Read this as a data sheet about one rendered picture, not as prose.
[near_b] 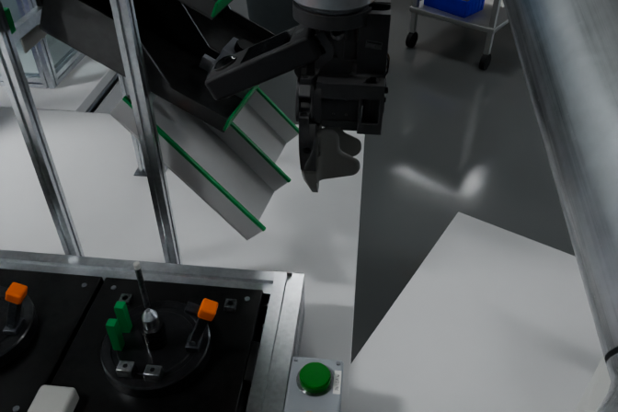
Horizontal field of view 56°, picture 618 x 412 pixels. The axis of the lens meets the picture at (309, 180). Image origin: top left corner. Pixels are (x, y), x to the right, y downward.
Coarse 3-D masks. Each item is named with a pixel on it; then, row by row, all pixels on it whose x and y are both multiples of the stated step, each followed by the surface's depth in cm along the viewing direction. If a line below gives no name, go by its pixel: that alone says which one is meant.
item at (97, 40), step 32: (64, 0) 74; (96, 0) 86; (160, 0) 84; (64, 32) 77; (96, 32) 75; (160, 32) 88; (192, 32) 86; (160, 64) 83; (192, 64) 86; (160, 96) 79; (192, 96) 81; (224, 128) 79
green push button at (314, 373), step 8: (304, 368) 75; (312, 368) 75; (320, 368) 75; (304, 376) 74; (312, 376) 74; (320, 376) 74; (328, 376) 74; (304, 384) 73; (312, 384) 73; (320, 384) 73; (328, 384) 74; (312, 392) 73; (320, 392) 73
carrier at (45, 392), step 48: (144, 288) 78; (192, 288) 86; (240, 288) 86; (96, 336) 79; (144, 336) 73; (240, 336) 79; (96, 384) 73; (144, 384) 71; (192, 384) 73; (240, 384) 73
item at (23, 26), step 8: (40, 8) 82; (24, 16) 80; (32, 16) 80; (40, 16) 82; (16, 24) 77; (24, 24) 78; (32, 24) 80; (16, 32) 76; (24, 32) 78; (16, 40) 76; (152, 96) 80
